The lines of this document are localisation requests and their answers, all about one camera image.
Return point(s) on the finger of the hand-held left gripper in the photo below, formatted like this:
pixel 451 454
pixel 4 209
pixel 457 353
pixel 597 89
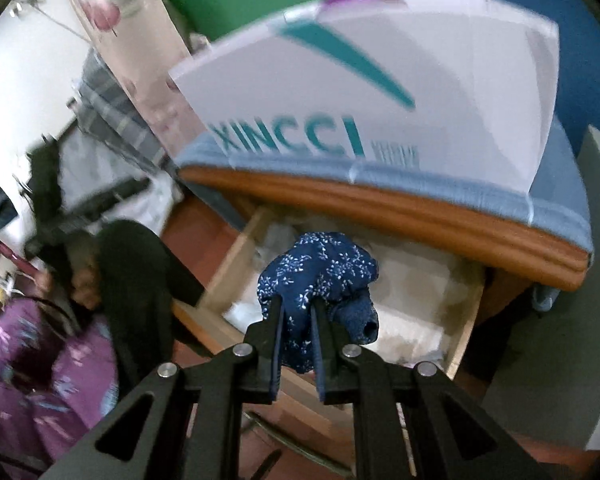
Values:
pixel 115 191

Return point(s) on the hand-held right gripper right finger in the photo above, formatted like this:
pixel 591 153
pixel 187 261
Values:
pixel 330 360

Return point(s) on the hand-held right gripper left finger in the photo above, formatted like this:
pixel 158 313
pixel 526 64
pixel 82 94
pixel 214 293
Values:
pixel 267 355

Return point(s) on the blue floral underwear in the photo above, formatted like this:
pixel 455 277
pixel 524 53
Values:
pixel 320 270

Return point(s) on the wooden drawer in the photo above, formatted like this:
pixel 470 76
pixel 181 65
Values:
pixel 230 270

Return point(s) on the white cardboard box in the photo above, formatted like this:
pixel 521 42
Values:
pixel 455 85

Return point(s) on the person's left forearm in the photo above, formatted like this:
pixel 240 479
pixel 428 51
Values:
pixel 140 285

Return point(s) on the person's left hand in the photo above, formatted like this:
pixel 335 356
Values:
pixel 86 285

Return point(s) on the white patterned cloth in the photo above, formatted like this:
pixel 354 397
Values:
pixel 157 200

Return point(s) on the grey plaid cloth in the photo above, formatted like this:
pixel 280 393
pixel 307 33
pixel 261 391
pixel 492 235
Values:
pixel 115 110

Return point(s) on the beige floral curtain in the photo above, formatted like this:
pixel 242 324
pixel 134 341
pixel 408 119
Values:
pixel 130 35

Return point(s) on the wooden nightstand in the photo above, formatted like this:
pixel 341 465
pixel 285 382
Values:
pixel 380 205

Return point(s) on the person's purple patterned clothing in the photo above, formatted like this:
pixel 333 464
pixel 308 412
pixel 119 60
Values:
pixel 40 400

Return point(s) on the grey cabinet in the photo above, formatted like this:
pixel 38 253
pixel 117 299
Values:
pixel 555 360

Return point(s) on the blue checked cloth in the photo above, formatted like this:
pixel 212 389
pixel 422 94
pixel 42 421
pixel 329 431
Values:
pixel 555 170

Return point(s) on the metal wall hook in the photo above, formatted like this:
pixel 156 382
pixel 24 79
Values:
pixel 27 2

